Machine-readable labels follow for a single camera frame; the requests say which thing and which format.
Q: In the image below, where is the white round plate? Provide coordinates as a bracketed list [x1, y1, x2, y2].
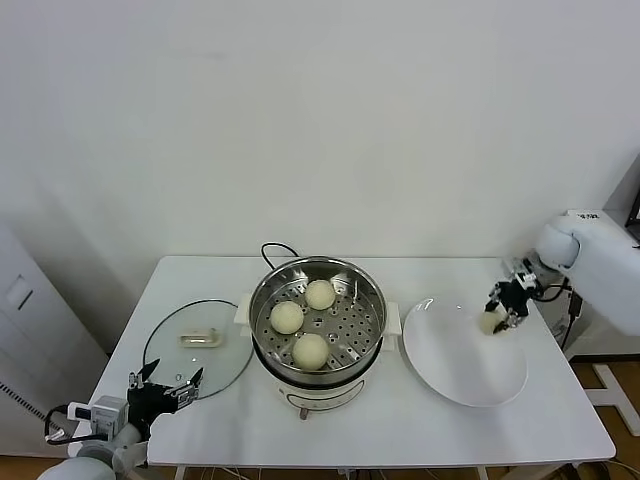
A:
[402, 296, 529, 409]

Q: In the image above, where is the steel steamer pot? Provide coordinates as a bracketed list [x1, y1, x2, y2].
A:
[234, 293, 403, 422]

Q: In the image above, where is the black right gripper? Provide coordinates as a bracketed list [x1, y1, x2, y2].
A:
[482, 278, 531, 335]

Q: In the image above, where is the black cooker power cord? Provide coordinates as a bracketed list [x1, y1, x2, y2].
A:
[260, 242, 302, 274]

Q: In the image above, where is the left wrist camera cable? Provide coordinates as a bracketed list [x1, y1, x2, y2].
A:
[44, 403, 96, 446]

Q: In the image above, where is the white metal cabinet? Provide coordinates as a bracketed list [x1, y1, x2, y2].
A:
[0, 219, 110, 446]

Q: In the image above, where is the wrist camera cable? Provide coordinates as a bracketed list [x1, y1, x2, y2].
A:
[44, 403, 96, 446]
[534, 279, 574, 304]

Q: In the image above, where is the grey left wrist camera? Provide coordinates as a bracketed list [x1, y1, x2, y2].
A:
[90, 395, 129, 439]

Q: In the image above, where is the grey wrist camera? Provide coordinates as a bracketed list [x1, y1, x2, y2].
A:
[504, 254, 539, 289]
[90, 395, 129, 439]

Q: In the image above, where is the white steamed baozi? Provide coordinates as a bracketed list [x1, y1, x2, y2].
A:
[304, 279, 337, 311]
[292, 333, 330, 371]
[270, 301, 305, 335]
[477, 309, 506, 335]

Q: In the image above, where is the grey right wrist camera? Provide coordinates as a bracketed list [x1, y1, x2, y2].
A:
[504, 254, 539, 289]

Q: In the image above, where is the glass pot lid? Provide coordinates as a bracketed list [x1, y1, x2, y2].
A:
[143, 298, 255, 402]

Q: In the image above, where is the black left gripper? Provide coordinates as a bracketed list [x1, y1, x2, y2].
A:
[127, 357, 205, 431]

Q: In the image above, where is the stainless steel steamer basket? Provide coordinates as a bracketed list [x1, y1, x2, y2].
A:
[248, 256, 389, 387]

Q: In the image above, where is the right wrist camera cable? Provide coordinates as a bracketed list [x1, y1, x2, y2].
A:
[534, 279, 574, 304]

